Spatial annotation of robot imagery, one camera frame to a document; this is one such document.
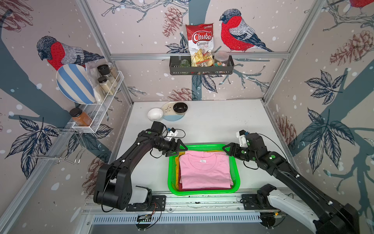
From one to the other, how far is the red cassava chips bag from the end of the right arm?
0.49m

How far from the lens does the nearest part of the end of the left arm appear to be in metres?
0.71

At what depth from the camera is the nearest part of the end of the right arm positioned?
0.64 meters
